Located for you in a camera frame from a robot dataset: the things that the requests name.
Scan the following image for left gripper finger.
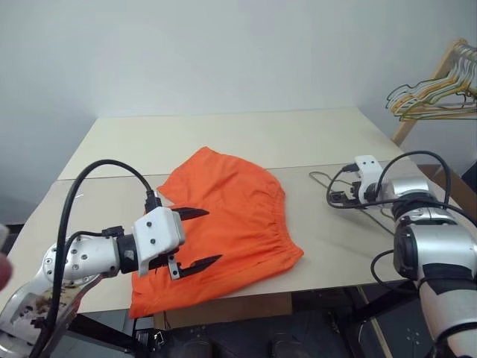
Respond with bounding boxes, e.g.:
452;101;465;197
178;254;224;280
177;207;210;222

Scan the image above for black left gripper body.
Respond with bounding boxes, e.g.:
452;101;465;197
147;252;184;281

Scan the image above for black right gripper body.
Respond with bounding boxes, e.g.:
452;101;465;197
349;178;370;204

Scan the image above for grey wire hanger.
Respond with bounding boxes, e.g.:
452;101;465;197
309;171;397;235

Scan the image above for orange shorts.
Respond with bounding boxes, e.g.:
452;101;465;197
128;146;306;320

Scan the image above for dark rounded shape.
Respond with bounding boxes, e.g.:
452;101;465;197
271;331;301;358

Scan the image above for hangers on wooden rack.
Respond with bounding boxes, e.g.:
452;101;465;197
390;38;477;147

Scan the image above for blurred pale red object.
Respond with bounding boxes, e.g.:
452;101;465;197
0;222;15;294

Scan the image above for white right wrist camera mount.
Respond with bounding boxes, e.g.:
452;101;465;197
353;154;385;192

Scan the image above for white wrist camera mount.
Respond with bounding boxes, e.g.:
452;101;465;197
353;154;385;192
133;207;186;277

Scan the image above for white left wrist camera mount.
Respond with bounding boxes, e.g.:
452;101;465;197
133;207;186;277

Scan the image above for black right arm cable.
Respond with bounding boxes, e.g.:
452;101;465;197
326;150;477;289

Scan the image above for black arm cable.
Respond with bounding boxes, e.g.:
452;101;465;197
31;159;163;358
326;150;477;289

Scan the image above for yellow wire hanger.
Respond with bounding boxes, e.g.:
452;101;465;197
389;51;477;117

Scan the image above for dark wire hanger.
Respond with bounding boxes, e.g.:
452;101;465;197
398;87;477;123

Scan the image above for green wire hanger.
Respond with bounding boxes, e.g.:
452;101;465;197
385;48;477;113

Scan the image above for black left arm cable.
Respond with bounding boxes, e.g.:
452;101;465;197
31;159;163;358

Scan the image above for white wire hanger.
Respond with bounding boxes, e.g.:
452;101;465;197
409;44;477;98

